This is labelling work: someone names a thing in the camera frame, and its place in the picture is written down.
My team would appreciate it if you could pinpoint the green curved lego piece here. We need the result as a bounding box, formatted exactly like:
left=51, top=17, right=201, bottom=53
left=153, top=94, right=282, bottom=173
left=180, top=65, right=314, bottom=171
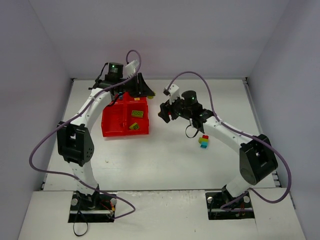
left=147, top=93, right=156, bottom=99

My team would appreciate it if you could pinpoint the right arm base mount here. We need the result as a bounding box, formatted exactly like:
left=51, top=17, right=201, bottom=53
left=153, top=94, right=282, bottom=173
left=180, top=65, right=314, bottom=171
left=205, top=191, right=255, bottom=221

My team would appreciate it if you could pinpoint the small green lego piece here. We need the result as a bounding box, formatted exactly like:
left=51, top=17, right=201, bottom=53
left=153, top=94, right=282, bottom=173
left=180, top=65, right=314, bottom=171
left=129, top=122, right=140, bottom=131

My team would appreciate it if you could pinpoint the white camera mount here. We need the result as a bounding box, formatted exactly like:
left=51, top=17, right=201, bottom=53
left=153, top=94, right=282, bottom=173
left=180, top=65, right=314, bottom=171
left=163, top=84, right=180, bottom=105
left=124, top=59, right=140, bottom=78

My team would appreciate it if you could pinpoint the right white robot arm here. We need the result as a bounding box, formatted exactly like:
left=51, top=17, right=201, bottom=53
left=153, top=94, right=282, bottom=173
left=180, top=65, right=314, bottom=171
left=158, top=87, right=278, bottom=198

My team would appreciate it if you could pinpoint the red four-compartment bin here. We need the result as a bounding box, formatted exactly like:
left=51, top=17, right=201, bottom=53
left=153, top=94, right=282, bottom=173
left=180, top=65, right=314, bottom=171
left=101, top=93, right=150, bottom=137

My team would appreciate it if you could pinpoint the green red blue lego cluster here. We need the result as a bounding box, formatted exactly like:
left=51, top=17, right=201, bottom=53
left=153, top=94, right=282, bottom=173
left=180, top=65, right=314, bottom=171
left=198, top=135, right=209, bottom=149

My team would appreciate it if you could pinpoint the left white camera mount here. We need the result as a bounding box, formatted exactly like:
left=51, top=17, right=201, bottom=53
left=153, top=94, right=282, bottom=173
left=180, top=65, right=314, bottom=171
left=124, top=59, right=140, bottom=78

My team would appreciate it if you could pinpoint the green lego brick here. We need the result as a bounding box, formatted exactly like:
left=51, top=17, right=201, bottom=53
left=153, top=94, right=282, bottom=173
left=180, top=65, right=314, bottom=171
left=131, top=110, right=144, bottom=119

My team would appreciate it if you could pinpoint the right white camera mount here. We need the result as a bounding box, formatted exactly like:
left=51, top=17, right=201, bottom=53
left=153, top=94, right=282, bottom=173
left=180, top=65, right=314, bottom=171
left=163, top=84, right=180, bottom=105

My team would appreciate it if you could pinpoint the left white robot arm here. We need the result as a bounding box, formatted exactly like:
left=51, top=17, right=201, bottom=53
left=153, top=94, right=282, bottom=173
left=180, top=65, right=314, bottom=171
left=57, top=60, right=155, bottom=202

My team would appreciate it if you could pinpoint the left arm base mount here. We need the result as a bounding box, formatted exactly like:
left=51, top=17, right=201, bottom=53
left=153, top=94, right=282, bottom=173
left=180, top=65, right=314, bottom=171
left=68, top=191, right=117, bottom=223

